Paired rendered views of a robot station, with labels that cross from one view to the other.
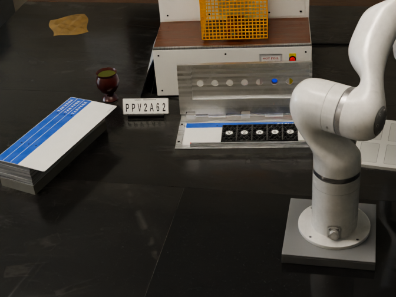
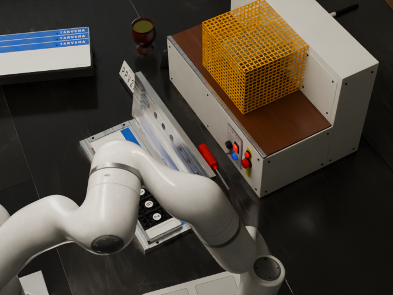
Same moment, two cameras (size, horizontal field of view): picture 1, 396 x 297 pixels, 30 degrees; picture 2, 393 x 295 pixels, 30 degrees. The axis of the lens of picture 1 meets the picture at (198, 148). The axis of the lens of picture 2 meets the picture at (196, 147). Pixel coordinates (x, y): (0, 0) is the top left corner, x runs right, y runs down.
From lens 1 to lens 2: 1.96 m
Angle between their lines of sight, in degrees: 43
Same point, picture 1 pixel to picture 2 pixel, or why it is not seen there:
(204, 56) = (195, 81)
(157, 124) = (122, 106)
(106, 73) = (144, 26)
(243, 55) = (219, 110)
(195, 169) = (65, 173)
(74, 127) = (38, 58)
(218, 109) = (151, 139)
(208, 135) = not seen: hidden behind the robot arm
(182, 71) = (137, 82)
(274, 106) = not seen: hidden behind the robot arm
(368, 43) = (9, 226)
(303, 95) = not seen: outside the picture
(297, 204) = (32, 281)
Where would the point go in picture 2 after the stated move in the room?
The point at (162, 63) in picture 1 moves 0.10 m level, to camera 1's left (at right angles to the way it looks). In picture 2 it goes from (172, 56) to (154, 38)
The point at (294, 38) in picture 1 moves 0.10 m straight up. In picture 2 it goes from (269, 136) to (271, 112)
